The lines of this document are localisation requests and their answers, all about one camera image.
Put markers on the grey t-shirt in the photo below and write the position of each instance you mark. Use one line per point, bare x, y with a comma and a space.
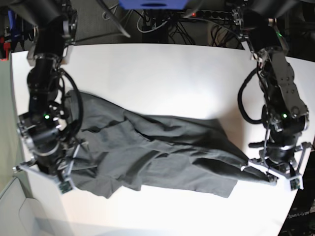
127, 149

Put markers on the black power strip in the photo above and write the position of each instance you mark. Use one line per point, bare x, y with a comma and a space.
213, 15

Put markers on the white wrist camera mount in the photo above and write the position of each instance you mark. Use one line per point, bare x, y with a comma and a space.
54, 177

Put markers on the red clamp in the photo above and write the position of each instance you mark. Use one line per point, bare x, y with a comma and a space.
5, 48

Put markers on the blue box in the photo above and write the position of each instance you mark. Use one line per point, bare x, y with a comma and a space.
153, 4

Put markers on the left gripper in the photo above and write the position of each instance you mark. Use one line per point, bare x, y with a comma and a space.
283, 131

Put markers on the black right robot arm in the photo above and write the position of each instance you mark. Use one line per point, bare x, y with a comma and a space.
55, 22

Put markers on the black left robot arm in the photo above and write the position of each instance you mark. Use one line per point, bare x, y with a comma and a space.
284, 115

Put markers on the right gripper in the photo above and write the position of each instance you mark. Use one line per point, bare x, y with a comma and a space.
44, 139

